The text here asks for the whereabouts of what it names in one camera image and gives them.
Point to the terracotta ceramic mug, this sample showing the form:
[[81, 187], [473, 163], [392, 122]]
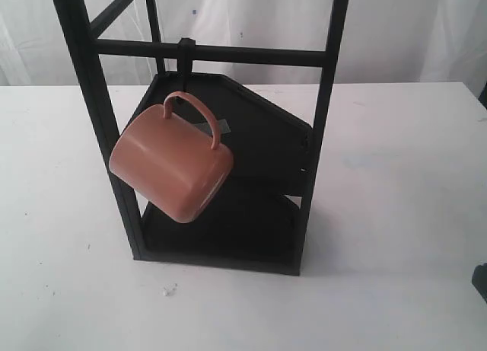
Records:
[[174, 165]]

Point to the white backdrop curtain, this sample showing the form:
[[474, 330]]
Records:
[[383, 40]]

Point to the black hook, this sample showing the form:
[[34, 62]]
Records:
[[185, 49]]

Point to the black tiered shelf rack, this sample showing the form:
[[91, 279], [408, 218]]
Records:
[[258, 219]]

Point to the grey tape strip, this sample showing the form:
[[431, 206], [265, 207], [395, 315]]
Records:
[[205, 127]]

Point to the black object at right edge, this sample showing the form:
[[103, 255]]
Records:
[[479, 280]]

